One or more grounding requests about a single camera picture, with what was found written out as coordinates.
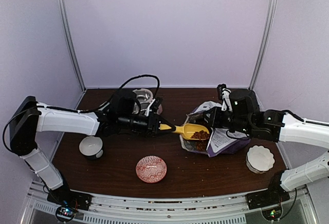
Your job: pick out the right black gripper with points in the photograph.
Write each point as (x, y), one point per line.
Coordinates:
(215, 120)

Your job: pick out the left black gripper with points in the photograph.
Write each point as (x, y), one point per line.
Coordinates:
(153, 123)

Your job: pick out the yellow plastic scoop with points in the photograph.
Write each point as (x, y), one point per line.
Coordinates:
(187, 130)

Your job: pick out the purple puppy food bag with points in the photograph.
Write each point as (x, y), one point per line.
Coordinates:
(220, 142)

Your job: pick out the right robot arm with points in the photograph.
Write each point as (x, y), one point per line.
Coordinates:
(240, 112)

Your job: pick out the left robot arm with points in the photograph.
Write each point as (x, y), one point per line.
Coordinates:
(109, 118)

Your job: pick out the brown kibble pet food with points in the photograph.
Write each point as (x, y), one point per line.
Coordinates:
(201, 135)

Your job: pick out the pink double pet feeder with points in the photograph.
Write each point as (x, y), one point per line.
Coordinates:
(145, 97)

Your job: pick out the red patterned ceramic dish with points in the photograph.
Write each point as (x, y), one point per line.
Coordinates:
(151, 169)

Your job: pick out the white scalloped ceramic bowl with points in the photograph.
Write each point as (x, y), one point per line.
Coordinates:
(259, 159)

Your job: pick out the black white ceramic bowl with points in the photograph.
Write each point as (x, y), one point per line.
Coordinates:
(91, 148)

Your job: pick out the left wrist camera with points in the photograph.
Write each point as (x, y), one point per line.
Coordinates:
(154, 107)

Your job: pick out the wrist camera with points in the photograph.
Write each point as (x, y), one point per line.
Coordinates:
(223, 95)
(154, 107)

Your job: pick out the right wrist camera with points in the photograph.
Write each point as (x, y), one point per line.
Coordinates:
(223, 95)

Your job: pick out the front aluminium rail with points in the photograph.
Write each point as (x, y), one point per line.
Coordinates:
(222, 209)

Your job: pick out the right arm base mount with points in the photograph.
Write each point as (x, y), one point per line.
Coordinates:
(270, 203)

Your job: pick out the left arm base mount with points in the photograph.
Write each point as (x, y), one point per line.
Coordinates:
(70, 205)

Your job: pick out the right aluminium frame post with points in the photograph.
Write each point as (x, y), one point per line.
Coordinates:
(271, 11)

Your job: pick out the aluminium frame post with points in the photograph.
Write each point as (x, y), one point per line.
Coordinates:
(271, 11)
(70, 44)

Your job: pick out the left aluminium frame post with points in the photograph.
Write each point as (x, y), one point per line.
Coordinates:
(70, 44)

